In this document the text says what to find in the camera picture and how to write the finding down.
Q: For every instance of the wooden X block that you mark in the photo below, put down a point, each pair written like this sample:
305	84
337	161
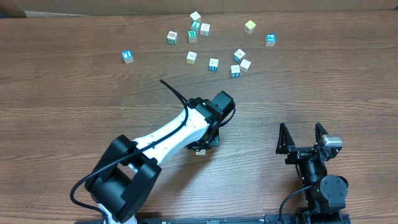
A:
204	29

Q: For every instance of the green F letter block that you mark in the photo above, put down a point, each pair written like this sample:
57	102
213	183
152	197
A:
201	153

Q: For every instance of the blue side tilted block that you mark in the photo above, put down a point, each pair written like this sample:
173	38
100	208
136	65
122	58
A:
239	55

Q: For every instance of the cardboard strip at back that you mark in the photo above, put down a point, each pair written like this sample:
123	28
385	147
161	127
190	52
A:
143	7

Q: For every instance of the blue bottom wooden block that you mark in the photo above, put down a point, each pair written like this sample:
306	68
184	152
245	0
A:
235	71

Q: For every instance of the yellow top block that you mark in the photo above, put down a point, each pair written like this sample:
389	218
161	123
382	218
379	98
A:
249	27

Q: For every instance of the blue top letter block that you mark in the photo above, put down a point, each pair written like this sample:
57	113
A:
127	56

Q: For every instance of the yellow side wooden block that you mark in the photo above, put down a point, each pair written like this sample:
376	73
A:
191	57

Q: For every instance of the plain tilted wooden block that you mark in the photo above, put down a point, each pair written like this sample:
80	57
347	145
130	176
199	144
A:
244	65

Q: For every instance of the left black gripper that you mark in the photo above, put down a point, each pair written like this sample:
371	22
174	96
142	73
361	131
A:
205	145

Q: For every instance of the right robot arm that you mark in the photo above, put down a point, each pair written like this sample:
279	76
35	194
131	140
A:
324	194

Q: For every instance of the green R letter block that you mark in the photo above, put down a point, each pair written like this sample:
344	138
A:
192	36

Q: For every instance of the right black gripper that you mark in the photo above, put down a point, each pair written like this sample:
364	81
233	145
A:
304	154

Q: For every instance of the blue side wooden block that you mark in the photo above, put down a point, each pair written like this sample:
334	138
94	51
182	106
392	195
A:
213	64

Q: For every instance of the green L letter block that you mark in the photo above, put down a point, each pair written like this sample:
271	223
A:
195	26

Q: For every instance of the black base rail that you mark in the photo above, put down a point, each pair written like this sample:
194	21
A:
266	219

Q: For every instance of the blue P letter block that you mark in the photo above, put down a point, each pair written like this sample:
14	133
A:
270	40

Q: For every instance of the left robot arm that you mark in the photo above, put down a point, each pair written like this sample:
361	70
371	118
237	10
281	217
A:
128	169

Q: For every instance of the top plain wooden block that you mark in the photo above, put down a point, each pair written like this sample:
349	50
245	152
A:
195	16

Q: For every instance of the green side B block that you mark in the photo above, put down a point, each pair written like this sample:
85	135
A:
172	37

